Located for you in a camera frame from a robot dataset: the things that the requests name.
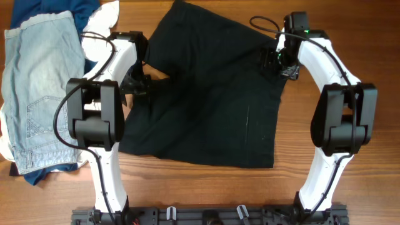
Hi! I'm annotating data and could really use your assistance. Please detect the black shorts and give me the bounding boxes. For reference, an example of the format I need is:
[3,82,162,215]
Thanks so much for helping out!
[119,1,286,168]

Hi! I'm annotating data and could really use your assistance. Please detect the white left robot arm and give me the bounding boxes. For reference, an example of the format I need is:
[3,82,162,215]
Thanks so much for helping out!
[59,31,152,224]

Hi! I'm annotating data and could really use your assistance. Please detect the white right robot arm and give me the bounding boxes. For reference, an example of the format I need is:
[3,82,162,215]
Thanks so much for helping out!
[269,29,378,223]

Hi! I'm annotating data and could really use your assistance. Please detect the white garment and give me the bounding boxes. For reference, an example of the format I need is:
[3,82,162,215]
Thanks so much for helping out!
[0,0,121,173]

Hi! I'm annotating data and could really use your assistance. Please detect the light blue denim shorts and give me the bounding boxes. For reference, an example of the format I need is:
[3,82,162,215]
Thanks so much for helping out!
[1,11,85,174]

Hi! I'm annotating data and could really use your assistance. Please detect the dark blue garment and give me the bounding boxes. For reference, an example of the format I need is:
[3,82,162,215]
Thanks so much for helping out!
[9,0,101,186]

